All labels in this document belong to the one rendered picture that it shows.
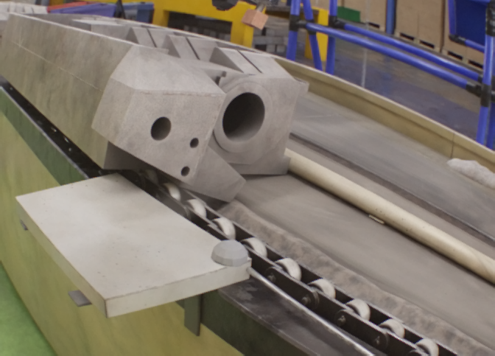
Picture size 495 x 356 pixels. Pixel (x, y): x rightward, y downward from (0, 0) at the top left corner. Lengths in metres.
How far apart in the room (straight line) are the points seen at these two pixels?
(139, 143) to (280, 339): 0.34
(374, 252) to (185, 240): 0.29
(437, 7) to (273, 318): 10.46
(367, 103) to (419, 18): 9.68
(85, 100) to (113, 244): 0.34
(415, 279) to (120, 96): 0.48
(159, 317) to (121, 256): 0.19
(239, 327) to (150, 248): 0.14
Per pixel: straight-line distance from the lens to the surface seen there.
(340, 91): 1.71
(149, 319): 0.95
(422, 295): 0.85
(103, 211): 0.86
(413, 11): 11.38
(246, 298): 0.75
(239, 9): 5.98
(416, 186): 1.24
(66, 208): 0.86
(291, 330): 0.69
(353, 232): 0.99
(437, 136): 1.50
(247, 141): 1.07
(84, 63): 1.08
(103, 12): 2.79
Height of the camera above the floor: 1.16
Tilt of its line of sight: 21 degrees down
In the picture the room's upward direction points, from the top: 7 degrees clockwise
